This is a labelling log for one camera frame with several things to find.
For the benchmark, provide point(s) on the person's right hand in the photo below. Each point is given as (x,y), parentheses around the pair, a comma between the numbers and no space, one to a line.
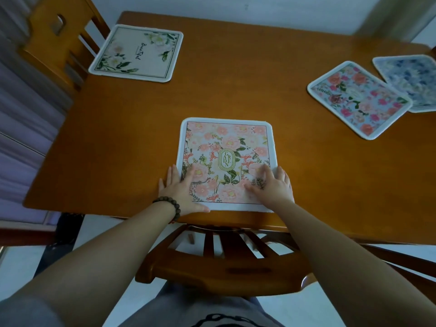
(274,192)

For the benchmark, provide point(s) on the person's left hand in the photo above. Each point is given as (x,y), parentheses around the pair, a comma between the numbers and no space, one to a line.
(179,195)

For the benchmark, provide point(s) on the person's left middle finger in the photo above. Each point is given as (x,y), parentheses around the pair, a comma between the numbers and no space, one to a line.
(176,175)

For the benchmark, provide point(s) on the person's left little finger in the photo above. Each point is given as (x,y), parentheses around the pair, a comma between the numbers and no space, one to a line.
(161,187)

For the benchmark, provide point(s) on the person's right thumb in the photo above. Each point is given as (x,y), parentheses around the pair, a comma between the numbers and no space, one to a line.
(252,190)

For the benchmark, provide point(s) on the person's left thumb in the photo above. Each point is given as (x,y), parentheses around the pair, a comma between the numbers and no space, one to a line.
(201,209)

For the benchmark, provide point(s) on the person's right middle finger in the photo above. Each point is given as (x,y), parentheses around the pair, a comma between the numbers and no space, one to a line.
(280,174)

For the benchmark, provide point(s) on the pink floral placemat green emblem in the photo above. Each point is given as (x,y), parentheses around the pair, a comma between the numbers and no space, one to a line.
(226,146)

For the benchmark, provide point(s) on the person's left forearm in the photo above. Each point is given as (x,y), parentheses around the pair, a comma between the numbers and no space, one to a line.
(102,262)

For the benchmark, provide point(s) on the person's right forearm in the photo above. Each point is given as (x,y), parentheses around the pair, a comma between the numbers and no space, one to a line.
(340,262)

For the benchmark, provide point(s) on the wooden chair with slatted back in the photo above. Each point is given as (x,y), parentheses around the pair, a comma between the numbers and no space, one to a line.
(224,272)

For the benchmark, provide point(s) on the grey shirt with black print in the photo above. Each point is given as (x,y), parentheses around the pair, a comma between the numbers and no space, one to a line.
(190,304)

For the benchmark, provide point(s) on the pink rose placemat blue ground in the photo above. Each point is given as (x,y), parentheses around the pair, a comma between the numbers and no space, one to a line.
(357,98)

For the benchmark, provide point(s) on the white placemat green leaf border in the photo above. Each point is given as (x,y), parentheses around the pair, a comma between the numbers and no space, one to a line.
(136,52)

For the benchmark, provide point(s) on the grey pleated curtain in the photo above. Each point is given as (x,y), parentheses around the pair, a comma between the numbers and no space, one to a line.
(24,132)

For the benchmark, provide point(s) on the blue floral placemat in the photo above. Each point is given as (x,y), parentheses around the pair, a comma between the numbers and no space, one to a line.
(410,76)

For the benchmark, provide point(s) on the beige curtain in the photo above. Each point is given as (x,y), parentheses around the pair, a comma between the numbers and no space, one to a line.
(391,16)

